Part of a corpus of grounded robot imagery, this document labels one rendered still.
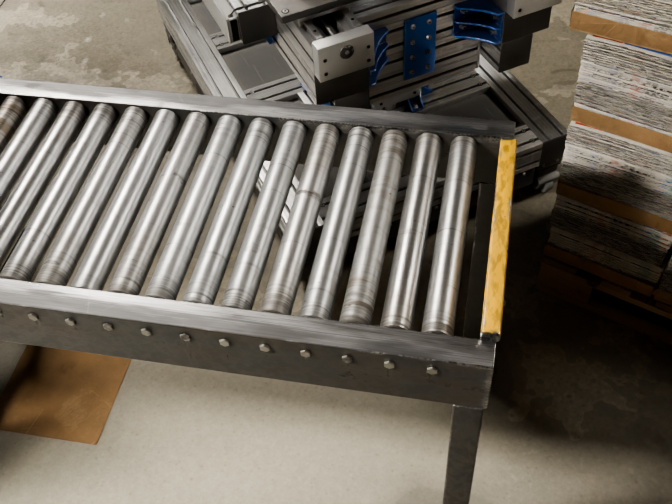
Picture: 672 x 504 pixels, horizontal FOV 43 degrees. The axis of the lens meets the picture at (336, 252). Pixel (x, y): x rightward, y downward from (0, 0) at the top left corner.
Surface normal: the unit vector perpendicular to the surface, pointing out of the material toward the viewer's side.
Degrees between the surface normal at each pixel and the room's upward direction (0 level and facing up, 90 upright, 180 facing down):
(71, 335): 90
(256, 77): 0
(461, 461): 90
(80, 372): 0
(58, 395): 0
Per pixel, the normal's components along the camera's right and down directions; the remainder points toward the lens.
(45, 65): -0.05, -0.65
